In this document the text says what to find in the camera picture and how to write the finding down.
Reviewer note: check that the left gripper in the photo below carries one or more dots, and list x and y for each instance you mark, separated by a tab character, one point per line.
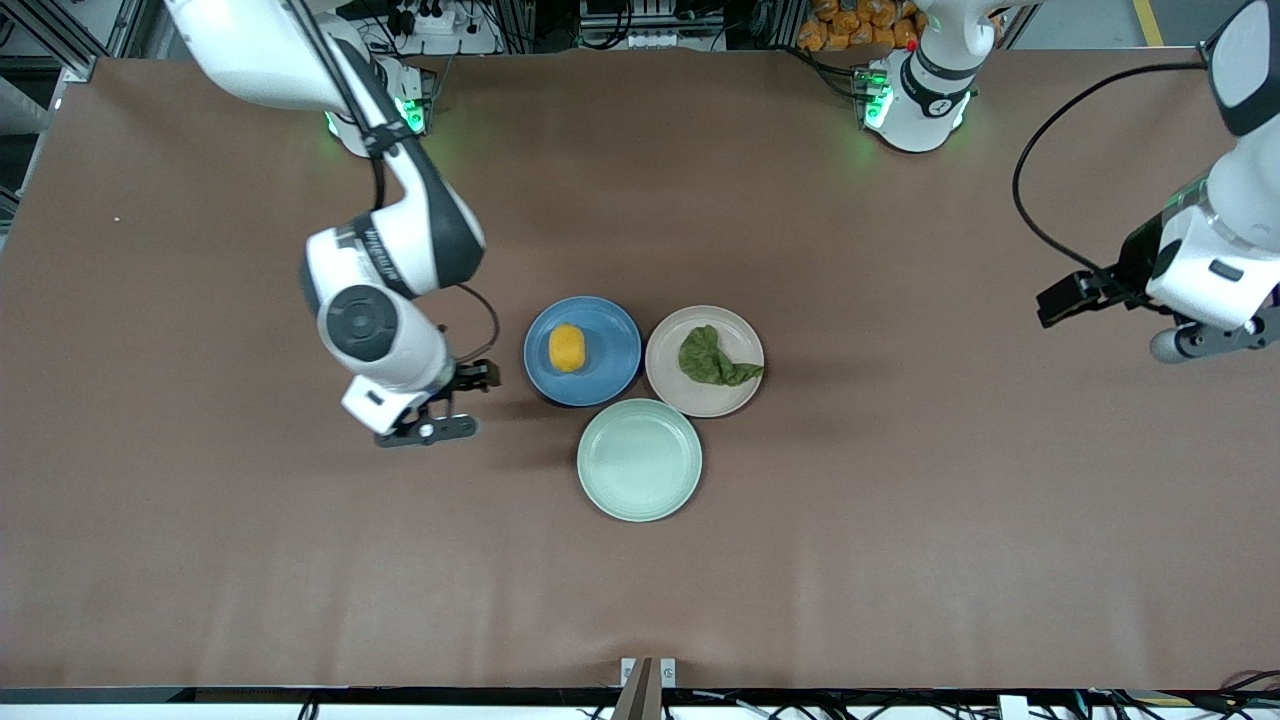
1135	264

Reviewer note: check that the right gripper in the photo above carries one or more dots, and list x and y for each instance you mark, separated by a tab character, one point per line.
463	377

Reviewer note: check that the yellow lemon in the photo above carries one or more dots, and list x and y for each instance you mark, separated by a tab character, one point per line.
567	348

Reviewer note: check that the green lettuce leaf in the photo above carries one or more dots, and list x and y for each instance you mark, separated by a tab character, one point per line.
705	358

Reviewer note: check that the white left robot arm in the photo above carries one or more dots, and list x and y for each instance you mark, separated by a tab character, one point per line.
925	100

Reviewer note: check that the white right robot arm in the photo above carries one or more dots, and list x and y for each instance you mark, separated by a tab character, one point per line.
400	240

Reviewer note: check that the blue plate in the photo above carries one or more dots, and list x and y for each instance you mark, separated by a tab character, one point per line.
610	350

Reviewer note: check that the pale green plate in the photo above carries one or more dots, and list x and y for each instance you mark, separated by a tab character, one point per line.
639	460

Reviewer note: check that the beige pink plate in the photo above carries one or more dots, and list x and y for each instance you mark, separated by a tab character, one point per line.
705	400

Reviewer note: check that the white power strip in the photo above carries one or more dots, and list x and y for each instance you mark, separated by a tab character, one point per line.
440	25

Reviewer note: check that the bag of orange fruits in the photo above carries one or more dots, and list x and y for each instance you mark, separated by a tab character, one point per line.
855	25

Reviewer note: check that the metal table edge bracket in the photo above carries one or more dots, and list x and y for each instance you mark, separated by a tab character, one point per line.
648	685

